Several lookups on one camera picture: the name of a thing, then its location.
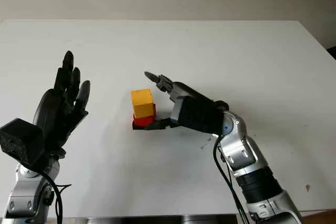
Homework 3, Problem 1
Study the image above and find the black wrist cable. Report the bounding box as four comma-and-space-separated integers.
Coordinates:
214, 142, 250, 224
39, 171, 71, 224

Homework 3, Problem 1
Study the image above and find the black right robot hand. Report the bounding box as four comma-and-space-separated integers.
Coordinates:
143, 71, 229, 131

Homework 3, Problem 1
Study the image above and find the red block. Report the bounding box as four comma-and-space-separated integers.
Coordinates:
133, 103, 158, 127

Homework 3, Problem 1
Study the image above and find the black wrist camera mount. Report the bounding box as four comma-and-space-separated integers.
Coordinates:
170, 97, 225, 135
0, 118, 45, 169

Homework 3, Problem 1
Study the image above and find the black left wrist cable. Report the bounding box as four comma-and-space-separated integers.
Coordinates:
39, 171, 71, 224

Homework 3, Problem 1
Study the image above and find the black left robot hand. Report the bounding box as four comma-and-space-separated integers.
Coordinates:
33, 50, 91, 156

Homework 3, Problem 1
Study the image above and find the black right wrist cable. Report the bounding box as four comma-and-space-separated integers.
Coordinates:
214, 142, 250, 224

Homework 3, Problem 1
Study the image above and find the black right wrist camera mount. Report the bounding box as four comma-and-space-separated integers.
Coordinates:
170, 97, 225, 135

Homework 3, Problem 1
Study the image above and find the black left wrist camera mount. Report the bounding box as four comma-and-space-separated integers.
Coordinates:
0, 118, 45, 169

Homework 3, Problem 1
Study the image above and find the yellow block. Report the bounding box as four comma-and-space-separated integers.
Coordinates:
130, 89, 154, 119

